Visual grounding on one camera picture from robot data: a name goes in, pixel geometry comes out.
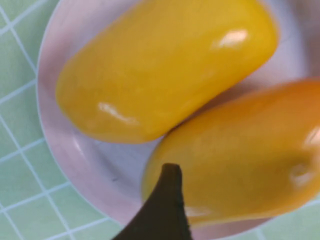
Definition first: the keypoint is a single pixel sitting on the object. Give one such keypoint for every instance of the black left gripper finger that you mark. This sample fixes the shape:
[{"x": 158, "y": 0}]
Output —
[{"x": 160, "y": 215}]

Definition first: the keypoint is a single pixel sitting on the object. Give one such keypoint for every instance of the orange tinted mango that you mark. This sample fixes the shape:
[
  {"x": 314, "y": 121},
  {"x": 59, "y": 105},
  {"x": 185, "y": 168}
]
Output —
[{"x": 237, "y": 155}]

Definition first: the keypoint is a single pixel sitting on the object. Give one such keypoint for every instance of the yellow mango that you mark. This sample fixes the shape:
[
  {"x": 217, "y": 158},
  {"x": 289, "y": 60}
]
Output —
[{"x": 162, "y": 75}]

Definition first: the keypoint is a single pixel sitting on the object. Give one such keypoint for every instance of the pink round plate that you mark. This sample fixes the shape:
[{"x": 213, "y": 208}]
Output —
[{"x": 82, "y": 162}]

